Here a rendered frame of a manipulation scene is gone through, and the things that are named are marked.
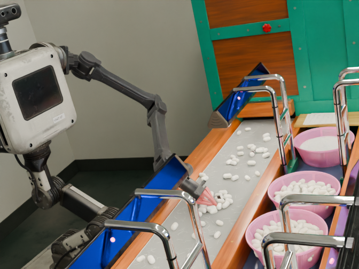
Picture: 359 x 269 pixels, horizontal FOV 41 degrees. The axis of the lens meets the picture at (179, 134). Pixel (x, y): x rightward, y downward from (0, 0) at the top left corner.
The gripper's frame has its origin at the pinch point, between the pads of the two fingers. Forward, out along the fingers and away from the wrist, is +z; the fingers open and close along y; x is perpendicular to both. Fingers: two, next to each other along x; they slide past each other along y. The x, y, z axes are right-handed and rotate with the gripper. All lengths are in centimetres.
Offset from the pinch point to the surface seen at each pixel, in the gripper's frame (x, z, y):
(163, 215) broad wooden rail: 12.7, -13.4, -8.6
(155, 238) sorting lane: 11.8, -10.8, -21.6
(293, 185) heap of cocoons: -15.6, 21.1, 19.8
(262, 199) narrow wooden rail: -12.5, 13.2, 4.1
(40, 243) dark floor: 169, -77, 58
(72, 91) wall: 127, -145, 165
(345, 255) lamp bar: -66, 21, -70
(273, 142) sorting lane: -4, 7, 59
